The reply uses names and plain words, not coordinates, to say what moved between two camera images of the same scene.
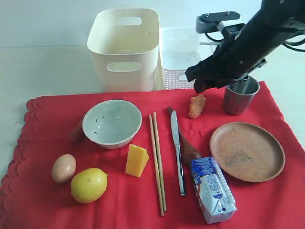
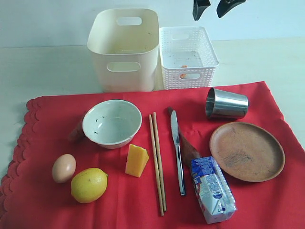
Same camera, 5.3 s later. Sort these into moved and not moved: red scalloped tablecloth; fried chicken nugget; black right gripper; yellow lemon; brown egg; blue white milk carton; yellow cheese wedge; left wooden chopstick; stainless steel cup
Moved: black right gripper; stainless steel cup; fried chicken nugget
Not moved: yellow lemon; left wooden chopstick; blue white milk carton; yellow cheese wedge; brown egg; red scalloped tablecloth
